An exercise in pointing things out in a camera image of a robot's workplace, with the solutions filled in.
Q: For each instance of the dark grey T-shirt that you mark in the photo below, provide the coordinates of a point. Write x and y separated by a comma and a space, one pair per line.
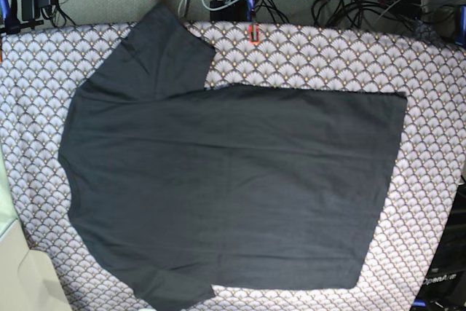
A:
176, 189

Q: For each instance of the orange table clamp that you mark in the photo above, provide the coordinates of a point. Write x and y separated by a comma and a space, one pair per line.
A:
254, 33

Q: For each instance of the fan patterned tablecloth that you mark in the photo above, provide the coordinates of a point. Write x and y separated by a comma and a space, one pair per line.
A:
40, 71

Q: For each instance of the blue clamp right edge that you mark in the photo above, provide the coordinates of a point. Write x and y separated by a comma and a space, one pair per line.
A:
460, 27

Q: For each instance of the blue clamp edge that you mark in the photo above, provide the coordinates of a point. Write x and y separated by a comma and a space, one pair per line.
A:
460, 27
10, 23

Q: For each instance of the blue clamp left edge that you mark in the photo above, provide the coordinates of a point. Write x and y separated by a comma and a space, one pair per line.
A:
10, 23

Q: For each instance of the black OpenArm case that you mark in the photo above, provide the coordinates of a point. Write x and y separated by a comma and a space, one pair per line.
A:
444, 285

